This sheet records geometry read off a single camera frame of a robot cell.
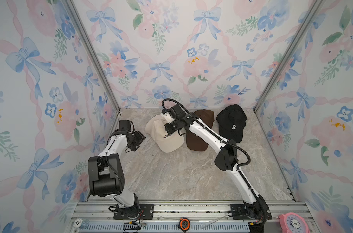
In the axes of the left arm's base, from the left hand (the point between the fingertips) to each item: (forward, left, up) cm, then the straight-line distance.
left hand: (144, 139), depth 93 cm
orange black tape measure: (-44, -25, -5) cm, 51 cm away
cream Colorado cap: (0, -14, -3) cm, 15 cm away
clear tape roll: (-44, +22, -2) cm, 50 cm away
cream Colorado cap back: (+13, -1, -2) cm, 13 cm away
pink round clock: (-43, -76, -5) cm, 88 cm away
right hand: (+6, -15, +5) cm, 17 cm away
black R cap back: (+15, -59, +2) cm, 61 cm away
